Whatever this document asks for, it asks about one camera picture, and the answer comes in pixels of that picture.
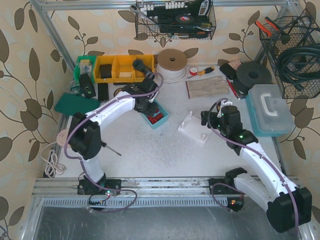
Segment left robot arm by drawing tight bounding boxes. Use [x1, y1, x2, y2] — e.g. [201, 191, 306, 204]
[64, 72, 164, 189]

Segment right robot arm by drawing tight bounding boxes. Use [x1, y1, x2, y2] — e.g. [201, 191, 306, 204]
[200, 98, 312, 233]

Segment small red spring front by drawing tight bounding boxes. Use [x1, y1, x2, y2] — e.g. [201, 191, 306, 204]
[147, 116, 154, 122]

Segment red spring middle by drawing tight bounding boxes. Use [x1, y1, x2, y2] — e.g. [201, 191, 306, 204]
[153, 113, 164, 122]

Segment light blue plastic box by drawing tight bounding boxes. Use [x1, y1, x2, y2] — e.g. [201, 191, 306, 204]
[141, 100, 169, 130]

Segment white peg board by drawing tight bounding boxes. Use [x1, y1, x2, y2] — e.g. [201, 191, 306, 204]
[177, 110, 213, 145]

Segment brown tape roll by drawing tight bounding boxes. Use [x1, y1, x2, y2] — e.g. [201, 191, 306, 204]
[113, 88, 122, 97]

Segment beige work glove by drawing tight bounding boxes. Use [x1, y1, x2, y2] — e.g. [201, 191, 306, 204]
[185, 76, 230, 99]

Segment yellow storage bin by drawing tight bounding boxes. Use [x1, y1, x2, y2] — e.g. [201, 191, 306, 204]
[93, 54, 155, 85]

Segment grey pipe fitting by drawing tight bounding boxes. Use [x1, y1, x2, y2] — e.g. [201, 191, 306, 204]
[132, 59, 155, 80]

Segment black ribbed block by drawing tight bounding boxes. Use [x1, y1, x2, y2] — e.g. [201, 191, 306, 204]
[97, 83, 109, 103]

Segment yellow black screwdriver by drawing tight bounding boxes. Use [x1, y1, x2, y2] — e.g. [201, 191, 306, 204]
[187, 66, 215, 79]

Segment black box in bin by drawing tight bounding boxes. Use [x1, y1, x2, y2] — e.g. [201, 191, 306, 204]
[99, 64, 112, 79]

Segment red white tape roll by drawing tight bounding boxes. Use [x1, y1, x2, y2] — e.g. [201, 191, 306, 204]
[189, 66, 198, 76]

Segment metal nail pin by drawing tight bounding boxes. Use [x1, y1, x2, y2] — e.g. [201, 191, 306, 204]
[101, 142, 122, 156]

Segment black green meter device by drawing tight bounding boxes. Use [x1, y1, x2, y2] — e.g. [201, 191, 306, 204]
[78, 73, 96, 98]

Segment black disc spool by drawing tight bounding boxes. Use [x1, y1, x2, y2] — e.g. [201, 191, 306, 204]
[233, 61, 272, 94]

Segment green storage bin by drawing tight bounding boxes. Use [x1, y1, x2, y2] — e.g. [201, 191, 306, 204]
[73, 55, 97, 84]

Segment green plastic lid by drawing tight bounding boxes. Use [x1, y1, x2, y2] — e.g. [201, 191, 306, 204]
[54, 93, 100, 120]

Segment round beige power socket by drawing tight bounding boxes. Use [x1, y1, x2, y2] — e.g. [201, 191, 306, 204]
[56, 128, 69, 148]

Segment black electrical tape roll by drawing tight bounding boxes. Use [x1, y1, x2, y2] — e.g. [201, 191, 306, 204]
[174, 14, 195, 26]

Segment silver wrench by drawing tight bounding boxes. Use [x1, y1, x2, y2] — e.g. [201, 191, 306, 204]
[129, 5, 158, 25]

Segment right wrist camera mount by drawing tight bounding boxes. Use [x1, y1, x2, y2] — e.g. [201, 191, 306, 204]
[217, 98, 233, 118]

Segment white cable spool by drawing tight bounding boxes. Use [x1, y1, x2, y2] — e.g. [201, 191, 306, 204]
[156, 48, 188, 84]

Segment clear toolbox white handle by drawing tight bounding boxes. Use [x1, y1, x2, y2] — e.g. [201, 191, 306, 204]
[245, 84, 295, 137]

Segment top wire basket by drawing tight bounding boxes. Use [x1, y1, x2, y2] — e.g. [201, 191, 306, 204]
[130, 0, 216, 43]

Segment wire basket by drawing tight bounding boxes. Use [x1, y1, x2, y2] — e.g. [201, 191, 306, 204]
[130, 0, 216, 43]
[254, 15, 320, 99]

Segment coiled black hose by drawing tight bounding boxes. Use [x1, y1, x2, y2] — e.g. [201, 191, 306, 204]
[277, 14, 320, 87]

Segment orange handled pliers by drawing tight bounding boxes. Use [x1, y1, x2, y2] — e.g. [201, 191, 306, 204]
[254, 16, 281, 37]

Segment white power cord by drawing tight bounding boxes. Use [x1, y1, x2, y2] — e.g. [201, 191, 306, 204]
[39, 141, 66, 176]

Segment right wire basket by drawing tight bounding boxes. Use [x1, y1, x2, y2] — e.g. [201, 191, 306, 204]
[254, 15, 320, 99]

